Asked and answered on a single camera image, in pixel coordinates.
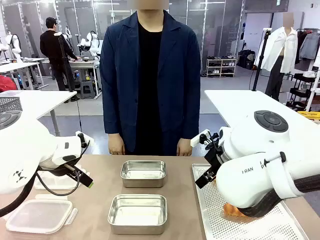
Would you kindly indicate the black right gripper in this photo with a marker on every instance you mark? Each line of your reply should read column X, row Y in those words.
column 215, row 157

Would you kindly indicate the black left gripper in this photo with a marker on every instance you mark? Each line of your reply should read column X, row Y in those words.
column 72, row 170

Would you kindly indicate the golden brown croissant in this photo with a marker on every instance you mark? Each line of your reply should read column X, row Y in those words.
column 232, row 211

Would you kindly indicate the clear plastic latching lid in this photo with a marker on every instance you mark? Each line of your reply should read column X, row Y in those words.
column 50, row 183
column 40, row 216

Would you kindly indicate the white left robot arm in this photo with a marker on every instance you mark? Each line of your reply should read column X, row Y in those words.
column 30, row 145

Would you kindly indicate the person's right forearm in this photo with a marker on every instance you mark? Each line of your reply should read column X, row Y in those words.
column 112, row 115

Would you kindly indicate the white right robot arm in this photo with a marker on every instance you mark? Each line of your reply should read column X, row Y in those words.
column 250, row 150

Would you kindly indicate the person's left forearm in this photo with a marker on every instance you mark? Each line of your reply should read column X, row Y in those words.
column 189, row 120

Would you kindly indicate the rectangular stainless steel container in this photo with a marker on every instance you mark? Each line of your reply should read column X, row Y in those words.
column 143, row 172
column 137, row 212

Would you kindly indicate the person's left hand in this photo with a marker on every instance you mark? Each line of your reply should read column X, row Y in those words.
column 185, row 148

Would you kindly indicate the person's right hand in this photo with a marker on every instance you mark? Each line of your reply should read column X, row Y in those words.
column 116, row 146

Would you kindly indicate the perforated white tray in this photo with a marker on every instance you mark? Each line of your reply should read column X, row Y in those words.
column 215, row 220

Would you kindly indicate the white table with mesh basket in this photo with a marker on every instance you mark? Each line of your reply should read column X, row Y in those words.
column 50, row 100

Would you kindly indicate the grey plastic step stool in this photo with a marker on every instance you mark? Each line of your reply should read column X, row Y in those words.
column 88, row 90

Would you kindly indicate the grey metal mesh basket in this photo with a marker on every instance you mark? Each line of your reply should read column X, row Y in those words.
column 10, row 104

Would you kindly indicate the white shoe rack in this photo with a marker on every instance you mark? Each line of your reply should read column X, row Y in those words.
column 221, row 66

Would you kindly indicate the person in navy coat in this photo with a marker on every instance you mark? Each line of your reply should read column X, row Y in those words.
column 150, row 75

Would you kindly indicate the white lab workbench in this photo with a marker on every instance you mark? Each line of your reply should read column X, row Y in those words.
column 85, row 63

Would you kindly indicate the yellow box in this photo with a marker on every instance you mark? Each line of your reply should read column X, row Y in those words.
column 310, row 116

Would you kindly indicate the black bags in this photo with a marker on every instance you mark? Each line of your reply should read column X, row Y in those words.
column 246, row 60

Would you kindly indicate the red bag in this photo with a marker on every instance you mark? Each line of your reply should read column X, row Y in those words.
column 7, row 83

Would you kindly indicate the black utility cart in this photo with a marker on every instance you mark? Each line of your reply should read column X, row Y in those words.
column 300, row 90

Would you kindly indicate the white background desk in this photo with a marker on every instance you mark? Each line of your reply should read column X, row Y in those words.
column 20, row 66

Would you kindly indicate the man in black clothes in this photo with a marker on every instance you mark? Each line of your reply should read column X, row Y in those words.
column 53, row 47

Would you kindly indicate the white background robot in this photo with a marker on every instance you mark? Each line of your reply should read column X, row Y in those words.
column 13, row 46
column 92, row 43

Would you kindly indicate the dark hanging garments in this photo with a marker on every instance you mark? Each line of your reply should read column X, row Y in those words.
column 301, row 47

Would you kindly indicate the grey denim jacket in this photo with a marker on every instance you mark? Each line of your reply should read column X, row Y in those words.
column 310, row 46

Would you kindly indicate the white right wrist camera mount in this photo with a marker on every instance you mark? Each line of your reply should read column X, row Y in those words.
column 198, row 140

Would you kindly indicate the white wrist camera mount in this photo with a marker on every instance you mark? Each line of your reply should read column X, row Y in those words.
column 198, row 140
column 85, row 141

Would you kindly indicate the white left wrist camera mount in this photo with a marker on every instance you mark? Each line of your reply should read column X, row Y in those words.
column 85, row 141

